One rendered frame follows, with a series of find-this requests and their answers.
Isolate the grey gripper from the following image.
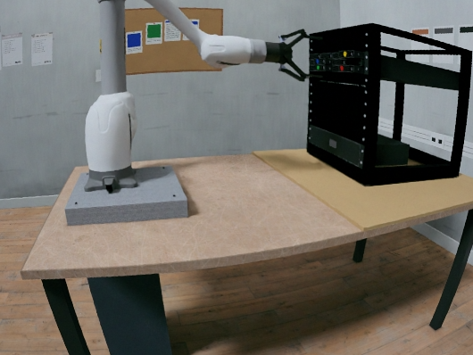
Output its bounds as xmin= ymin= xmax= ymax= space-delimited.
xmin=265 ymin=29 xmax=323 ymax=82

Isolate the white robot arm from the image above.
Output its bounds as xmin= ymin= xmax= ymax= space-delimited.
xmin=84 ymin=0 xmax=267 ymax=192

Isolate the tan flat board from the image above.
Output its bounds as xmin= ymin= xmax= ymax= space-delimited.
xmin=251 ymin=149 xmax=473 ymax=232

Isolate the black rack frame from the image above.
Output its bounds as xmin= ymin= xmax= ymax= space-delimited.
xmin=306 ymin=23 xmax=472 ymax=186

